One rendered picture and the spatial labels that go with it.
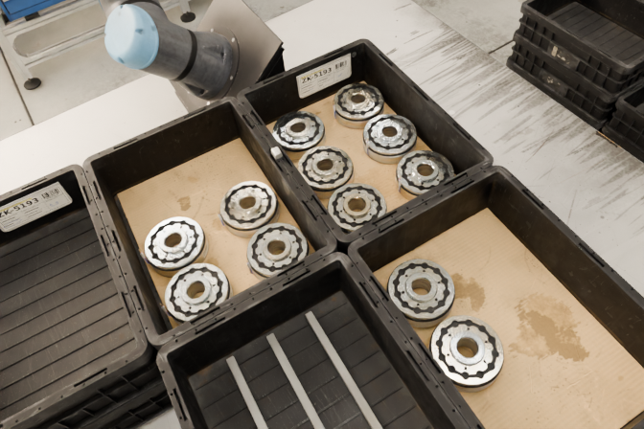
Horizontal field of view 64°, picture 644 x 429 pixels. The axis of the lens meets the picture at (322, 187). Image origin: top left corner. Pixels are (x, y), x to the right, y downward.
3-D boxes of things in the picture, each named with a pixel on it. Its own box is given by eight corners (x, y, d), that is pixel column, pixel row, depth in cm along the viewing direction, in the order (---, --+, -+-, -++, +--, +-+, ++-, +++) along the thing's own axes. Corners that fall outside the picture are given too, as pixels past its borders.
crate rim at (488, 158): (236, 101, 101) (233, 93, 99) (365, 45, 108) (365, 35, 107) (342, 255, 79) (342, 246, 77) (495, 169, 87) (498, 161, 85)
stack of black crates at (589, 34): (492, 106, 200) (518, 4, 164) (547, 74, 208) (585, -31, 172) (576, 171, 178) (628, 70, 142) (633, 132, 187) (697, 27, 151)
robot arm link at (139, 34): (169, 92, 111) (109, 74, 101) (151, 53, 118) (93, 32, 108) (199, 49, 106) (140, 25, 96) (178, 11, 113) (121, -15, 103)
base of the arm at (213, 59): (183, 79, 126) (147, 67, 118) (212, 24, 121) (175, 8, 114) (211, 111, 117) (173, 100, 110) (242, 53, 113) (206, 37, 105)
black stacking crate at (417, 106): (246, 135, 109) (235, 96, 100) (365, 80, 116) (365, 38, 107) (345, 282, 87) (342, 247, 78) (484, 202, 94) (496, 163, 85)
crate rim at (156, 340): (85, 169, 94) (80, 160, 92) (236, 102, 101) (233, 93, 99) (157, 356, 72) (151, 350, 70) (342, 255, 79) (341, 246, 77)
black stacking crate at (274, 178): (108, 199, 101) (81, 162, 92) (244, 136, 109) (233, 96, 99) (178, 376, 80) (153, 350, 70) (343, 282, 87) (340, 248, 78)
